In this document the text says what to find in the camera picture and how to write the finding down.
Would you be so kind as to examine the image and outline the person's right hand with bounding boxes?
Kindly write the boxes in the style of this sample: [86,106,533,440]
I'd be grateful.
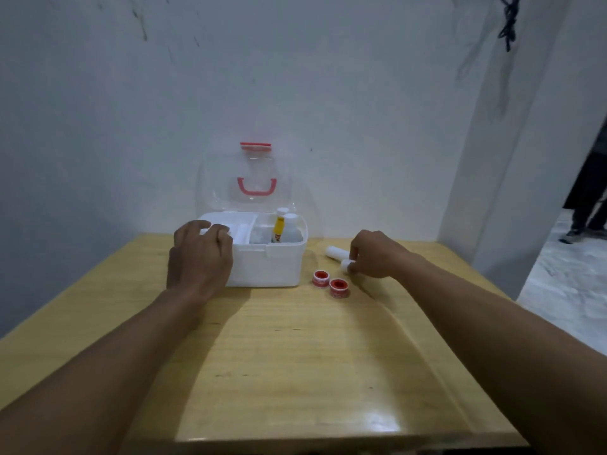
[348,229,414,280]

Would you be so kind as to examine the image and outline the person's left hand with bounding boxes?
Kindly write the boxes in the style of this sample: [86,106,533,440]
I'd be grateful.
[166,220,234,305]

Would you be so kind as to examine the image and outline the white box with clear lid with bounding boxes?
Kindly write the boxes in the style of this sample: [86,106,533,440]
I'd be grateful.
[196,142,309,288]

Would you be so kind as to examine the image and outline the person's left forearm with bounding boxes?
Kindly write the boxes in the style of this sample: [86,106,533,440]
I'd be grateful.
[0,288,210,455]

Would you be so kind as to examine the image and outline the person's right forearm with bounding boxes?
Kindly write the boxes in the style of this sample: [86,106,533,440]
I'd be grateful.
[393,253,607,455]

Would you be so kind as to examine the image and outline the white inner tray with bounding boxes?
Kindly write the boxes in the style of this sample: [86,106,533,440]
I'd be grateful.
[199,211,260,245]

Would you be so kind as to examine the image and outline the white plastic bottle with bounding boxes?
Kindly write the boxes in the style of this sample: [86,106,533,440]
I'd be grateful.
[280,213,304,244]

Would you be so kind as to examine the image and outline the yellow label bottle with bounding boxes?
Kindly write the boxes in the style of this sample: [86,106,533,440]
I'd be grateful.
[271,207,289,243]

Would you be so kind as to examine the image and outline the black hanging cable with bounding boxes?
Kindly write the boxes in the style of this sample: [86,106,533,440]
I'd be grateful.
[491,0,523,53]

